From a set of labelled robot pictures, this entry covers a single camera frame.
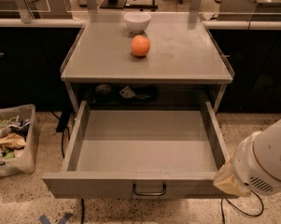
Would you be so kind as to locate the padded gripper body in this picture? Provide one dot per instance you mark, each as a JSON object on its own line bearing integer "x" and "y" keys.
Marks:
{"x": 246, "y": 162}

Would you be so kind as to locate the grey top drawer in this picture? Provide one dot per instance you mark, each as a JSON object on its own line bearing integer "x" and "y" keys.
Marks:
{"x": 110, "y": 150}

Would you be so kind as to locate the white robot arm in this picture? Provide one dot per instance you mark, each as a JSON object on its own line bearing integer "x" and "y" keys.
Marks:
{"x": 255, "y": 166}

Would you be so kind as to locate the dark items behind drawer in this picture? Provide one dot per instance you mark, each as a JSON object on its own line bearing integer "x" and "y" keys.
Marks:
{"x": 105, "y": 93}

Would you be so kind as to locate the grey metal cabinet table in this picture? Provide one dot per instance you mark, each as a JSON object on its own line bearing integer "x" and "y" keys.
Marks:
{"x": 178, "y": 50}

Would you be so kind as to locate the orange fruit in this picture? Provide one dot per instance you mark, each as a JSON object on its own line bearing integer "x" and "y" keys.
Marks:
{"x": 140, "y": 46}

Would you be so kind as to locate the white ceramic bowl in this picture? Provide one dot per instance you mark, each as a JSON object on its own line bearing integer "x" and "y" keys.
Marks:
{"x": 137, "y": 21}

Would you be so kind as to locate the black monitor stand base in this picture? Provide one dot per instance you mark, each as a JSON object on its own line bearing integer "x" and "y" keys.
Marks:
{"x": 113, "y": 4}

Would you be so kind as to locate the clear plastic bin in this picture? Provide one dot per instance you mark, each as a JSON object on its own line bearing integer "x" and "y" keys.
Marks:
{"x": 26, "y": 162}

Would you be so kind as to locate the colourful snack bags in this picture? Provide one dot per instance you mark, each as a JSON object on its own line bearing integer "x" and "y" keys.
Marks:
{"x": 13, "y": 135}

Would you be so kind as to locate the black drawer handle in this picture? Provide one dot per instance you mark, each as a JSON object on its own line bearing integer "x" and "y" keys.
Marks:
{"x": 149, "y": 191}

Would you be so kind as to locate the white counter rail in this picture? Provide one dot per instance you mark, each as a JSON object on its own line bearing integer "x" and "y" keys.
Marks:
{"x": 213, "y": 25}

